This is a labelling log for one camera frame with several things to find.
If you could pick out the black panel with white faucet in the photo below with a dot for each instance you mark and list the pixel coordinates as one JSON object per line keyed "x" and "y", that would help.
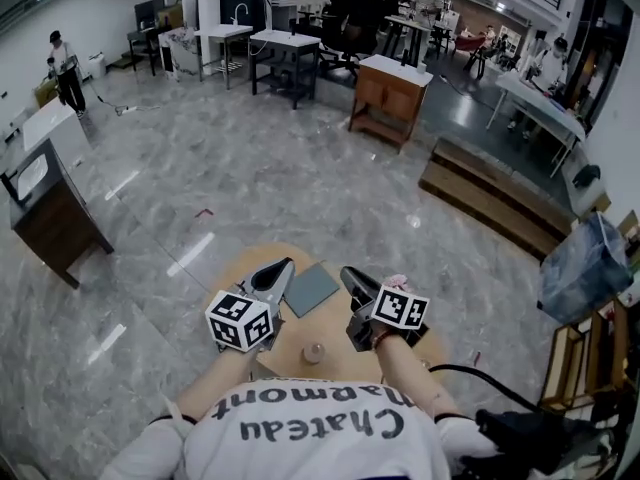
{"x": 250, "y": 5}

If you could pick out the blue-grey marble cabinet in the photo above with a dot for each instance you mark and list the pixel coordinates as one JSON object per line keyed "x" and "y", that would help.
{"x": 585, "y": 268}

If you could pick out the dark wooden sink cabinet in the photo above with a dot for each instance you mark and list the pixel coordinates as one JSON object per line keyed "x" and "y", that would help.
{"x": 55, "y": 223}

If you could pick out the long white table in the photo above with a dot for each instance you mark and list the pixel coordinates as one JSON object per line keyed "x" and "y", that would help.
{"x": 540, "y": 110}

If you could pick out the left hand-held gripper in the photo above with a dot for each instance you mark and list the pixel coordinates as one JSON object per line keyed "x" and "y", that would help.
{"x": 235, "y": 323}

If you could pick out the white printed t-shirt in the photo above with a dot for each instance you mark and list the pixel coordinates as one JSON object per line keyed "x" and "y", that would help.
{"x": 310, "y": 443}

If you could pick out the black office chair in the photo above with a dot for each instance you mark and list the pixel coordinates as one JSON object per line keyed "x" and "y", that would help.
{"x": 350, "y": 28}

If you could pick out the dark clothing pile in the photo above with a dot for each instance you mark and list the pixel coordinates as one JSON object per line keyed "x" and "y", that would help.
{"x": 540, "y": 443}

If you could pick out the wooden shelf rack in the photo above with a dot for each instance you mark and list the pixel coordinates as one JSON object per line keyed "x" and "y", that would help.
{"x": 585, "y": 358}

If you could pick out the oval wooden coffee table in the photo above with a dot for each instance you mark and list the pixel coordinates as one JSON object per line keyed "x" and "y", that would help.
{"x": 322, "y": 330}

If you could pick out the wooden steps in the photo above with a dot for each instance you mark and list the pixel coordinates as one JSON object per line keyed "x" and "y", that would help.
{"x": 490, "y": 198}

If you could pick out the white cup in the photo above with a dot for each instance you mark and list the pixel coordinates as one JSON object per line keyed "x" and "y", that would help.
{"x": 421, "y": 68}

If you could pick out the pink flower bunch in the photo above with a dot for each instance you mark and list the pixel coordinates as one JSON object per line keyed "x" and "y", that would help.
{"x": 397, "y": 281}

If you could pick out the black backpack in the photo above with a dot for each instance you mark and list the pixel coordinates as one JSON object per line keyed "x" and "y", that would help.
{"x": 586, "y": 175}

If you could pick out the black frame table white top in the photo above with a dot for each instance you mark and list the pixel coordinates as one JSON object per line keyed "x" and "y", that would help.
{"x": 285, "y": 40}

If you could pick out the cardboard box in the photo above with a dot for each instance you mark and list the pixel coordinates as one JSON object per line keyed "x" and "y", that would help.
{"x": 46, "y": 93}

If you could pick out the red chair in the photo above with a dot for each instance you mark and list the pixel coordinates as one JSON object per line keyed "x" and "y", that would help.
{"x": 470, "y": 43}

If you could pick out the wooden cabinet with white top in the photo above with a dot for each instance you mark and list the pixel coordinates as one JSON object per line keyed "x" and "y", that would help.
{"x": 387, "y": 103}

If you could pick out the marble pattern cabinet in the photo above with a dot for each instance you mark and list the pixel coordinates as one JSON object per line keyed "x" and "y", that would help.
{"x": 179, "y": 53}

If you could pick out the grey flat book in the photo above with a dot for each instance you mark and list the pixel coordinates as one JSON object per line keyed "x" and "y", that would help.
{"x": 312, "y": 290}

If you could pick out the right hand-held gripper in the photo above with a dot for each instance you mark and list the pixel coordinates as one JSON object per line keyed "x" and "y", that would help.
{"x": 400, "y": 310}

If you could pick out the pale pink glossy round object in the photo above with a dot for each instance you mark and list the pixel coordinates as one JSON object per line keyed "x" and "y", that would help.
{"x": 314, "y": 354}

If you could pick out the white metal table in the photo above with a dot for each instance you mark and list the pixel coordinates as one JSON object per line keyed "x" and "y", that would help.
{"x": 222, "y": 31}

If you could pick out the dark work table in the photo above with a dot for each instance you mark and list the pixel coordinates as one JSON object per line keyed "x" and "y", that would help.
{"x": 415, "y": 22}

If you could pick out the person's right forearm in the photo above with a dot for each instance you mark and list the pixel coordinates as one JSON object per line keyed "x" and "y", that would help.
{"x": 415, "y": 383}

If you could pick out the person's left forearm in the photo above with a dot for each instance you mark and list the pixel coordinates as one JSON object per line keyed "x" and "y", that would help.
{"x": 220, "y": 383}

